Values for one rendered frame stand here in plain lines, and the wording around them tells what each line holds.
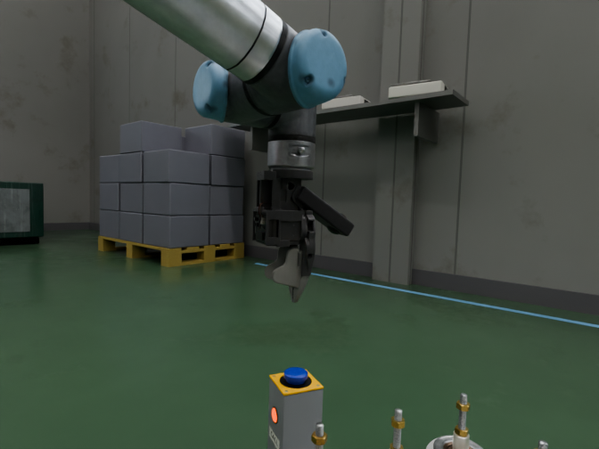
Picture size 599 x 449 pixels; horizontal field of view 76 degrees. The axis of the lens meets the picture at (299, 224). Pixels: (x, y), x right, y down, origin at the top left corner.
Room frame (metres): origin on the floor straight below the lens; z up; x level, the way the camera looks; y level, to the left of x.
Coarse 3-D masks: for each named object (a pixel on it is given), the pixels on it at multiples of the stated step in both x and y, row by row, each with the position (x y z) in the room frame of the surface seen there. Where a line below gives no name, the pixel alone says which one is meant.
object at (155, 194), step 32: (128, 128) 3.75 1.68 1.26; (160, 128) 3.74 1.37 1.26; (192, 128) 3.85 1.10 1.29; (224, 128) 3.76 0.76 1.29; (128, 160) 3.75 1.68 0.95; (160, 160) 3.38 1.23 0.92; (192, 160) 3.47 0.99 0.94; (224, 160) 3.76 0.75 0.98; (128, 192) 3.76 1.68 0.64; (160, 192) 3.40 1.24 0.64; (192, 192) 3.48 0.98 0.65; (224, 192) 3.78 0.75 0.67; (128, 224) 3.75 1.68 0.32; (160, 224) 3.39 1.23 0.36; (192, 224) 3.48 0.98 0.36; (224, 224) 3.78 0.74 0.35; (128, 256) 3.73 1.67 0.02; (224, 256) 3.88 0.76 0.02
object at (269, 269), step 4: (280, 248) 0.63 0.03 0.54; (284, 248) 0.63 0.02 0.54; (288, 248) 0.63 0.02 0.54; (280, 252) 0.63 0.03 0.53; (284, 252) 0.63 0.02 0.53; (280, 256) 0.63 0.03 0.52; (284, 256) 0.63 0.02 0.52; (276, 260) 0.62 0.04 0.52; (280, 260) 0.63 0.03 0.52; (284, 260) 0.63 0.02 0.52; (272, 264) 0.62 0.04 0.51; (276, 264) 0.62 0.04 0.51; (280, 264) 0.63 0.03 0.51; (268, 268) 0.62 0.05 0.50; (272, 268) 0.62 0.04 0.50; (268, 272) 0.62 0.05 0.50; (272, 272) 0.62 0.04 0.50; (268, 276) 0.62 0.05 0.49; (292, 288) 0.62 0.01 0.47; (292, 292) 0.62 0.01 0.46; (292, 296) 0.62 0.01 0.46
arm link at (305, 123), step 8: (288, 112) 0.57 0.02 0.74; (296, 112) 0.57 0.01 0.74; (304, 112) 0.58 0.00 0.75; (312, 112) 0.59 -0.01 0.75; (280, 120) 0.57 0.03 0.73; (288, 120) 0.57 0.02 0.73; (296, 120) 0.58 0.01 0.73; (304, 120) 0.58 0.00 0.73; (312, 120) 0.59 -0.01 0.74; (272, 128) 0.58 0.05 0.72; (280, 128) 0.58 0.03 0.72; (288, 128) 0.58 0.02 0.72; (296, 128) 0.58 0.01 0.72; (304, 128) 0.58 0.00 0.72; (312, 128) 0.59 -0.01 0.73; (272, 136) 0.59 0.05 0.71; (280, 136) 0.58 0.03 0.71; (288, 136) 0.58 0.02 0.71; (296, 136) 0.58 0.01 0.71; (304, 136) 0.58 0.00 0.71; (312, 136) 0.59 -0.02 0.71
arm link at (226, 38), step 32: (128, 0) 0.34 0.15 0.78; (160, 0) 0.33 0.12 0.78; (192, 0) 0.34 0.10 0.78; (224, 0) 0.35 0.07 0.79; (256, 0) 0.38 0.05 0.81; (192, 32) 0.36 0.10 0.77; (224, 32) 0.36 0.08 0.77; (256, 32) 0.38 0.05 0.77; (288, 32) 0.40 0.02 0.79; (320, 32) 0.40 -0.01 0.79; (224, 64) 0.40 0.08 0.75; (256, 64) 0.39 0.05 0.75; (288, 64) 0.40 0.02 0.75; (320, 64) 0.40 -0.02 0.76; (256, 96) 0.46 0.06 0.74; (288, 96) 0.43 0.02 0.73; (320, 96) 0.41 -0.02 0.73
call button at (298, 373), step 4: (292, 368) 0.63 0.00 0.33; (296, 368) 0.63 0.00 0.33; (300, 368) 0.64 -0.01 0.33; (284, 372) 0.62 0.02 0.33; (288, 372) 0.62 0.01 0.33; (292, 372) 0.62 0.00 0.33; (296, 372) 0.62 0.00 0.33; (300, 372) 0.62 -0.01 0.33; (304, 372) 0.62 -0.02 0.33; (284, 376) 0.61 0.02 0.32; (288, 376) 0.61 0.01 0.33; (292, 376) 0.61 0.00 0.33; (296, 376) 0.61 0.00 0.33; (300, 376) 0.61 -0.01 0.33; (304, 376) 0.61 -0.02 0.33; (288, 380) 0.61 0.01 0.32; (292, 380) 0.60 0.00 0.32; (296, 380) 0.60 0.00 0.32; (300, 380) 0.60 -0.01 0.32; (304, 380) 0.62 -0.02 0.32; (292, 384) 0.61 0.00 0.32; (296, 384) 0.61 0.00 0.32
